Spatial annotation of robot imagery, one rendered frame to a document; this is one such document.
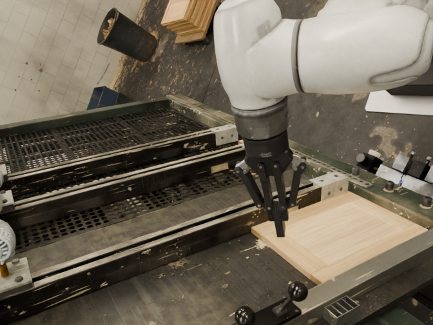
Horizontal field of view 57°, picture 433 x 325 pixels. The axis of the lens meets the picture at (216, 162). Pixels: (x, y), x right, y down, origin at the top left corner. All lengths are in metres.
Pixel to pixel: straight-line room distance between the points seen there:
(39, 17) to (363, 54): 5.94
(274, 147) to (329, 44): 0.19
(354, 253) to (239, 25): 0.74
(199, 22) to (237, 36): 3.80
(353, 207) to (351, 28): 0.88
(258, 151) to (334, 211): 0.69
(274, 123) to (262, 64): 0.11
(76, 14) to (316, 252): 5.73
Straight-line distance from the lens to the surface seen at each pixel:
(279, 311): 0.88
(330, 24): 0.55
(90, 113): 2.47
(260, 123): 0.61
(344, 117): 2.74
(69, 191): 1.44
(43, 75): 6.25
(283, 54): 0.55
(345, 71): 0.54
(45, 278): 1.04
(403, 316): 1.06
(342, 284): 0.99
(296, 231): 1.19
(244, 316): 0.73
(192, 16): 4.30
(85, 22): 6.47
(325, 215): 1.28
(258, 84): 0.57
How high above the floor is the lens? 2.06
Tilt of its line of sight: 36 degrees down
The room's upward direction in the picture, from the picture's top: 68 degrees counter-clockwise
